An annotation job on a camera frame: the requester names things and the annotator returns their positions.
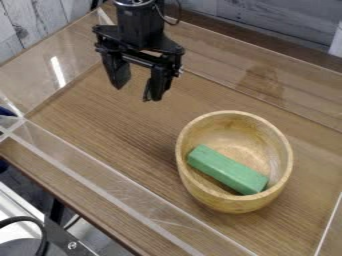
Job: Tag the green rectangular block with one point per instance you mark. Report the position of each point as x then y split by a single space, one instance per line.
236 175

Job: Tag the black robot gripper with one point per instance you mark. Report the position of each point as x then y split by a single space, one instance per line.
137 40

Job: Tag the clear acrylic tray walls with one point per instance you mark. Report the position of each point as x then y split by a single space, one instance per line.
99 147

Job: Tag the black metal bracket with screw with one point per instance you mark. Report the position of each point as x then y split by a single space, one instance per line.
63 244

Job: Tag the brown wooden bowl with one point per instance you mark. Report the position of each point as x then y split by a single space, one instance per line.
250 140

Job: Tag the clear acrylic corner bracket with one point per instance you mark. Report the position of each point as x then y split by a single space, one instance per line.
105 20

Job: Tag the black table leg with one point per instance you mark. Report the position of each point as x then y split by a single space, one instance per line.
57 211

